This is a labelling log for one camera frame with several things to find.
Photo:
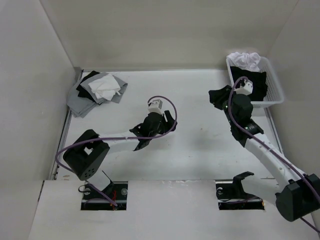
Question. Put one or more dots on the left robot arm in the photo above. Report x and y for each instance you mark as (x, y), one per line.
(86, 158)

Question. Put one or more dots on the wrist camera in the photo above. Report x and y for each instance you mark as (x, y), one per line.
(245, 87)
(155, 106)

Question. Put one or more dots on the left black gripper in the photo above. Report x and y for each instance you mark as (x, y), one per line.
(171, 123)

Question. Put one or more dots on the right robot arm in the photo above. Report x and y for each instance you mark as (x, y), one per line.
(294, 194)

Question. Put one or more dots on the black tank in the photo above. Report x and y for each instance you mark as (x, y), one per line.
(84, 91)
(236, 104)

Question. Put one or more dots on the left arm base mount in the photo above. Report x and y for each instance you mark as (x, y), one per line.
(94, 201)

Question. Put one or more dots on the white folded tank top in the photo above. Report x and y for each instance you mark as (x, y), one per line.
(105, 87)

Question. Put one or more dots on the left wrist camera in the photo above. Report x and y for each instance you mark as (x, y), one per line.
(155, 106)

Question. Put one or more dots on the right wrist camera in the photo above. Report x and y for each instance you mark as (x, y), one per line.
(245, 87)

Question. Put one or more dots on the white tank top in basket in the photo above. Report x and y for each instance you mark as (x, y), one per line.
(245, 61)

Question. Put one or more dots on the black folded tank top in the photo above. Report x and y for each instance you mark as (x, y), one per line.
(84, 91)

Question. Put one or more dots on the white plastic basket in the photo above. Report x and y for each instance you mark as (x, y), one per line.
(274, 94)

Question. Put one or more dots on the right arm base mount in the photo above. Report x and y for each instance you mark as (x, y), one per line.
(231, 195)

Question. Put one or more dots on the grey folded tank top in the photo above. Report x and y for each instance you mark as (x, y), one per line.
(80, 107)

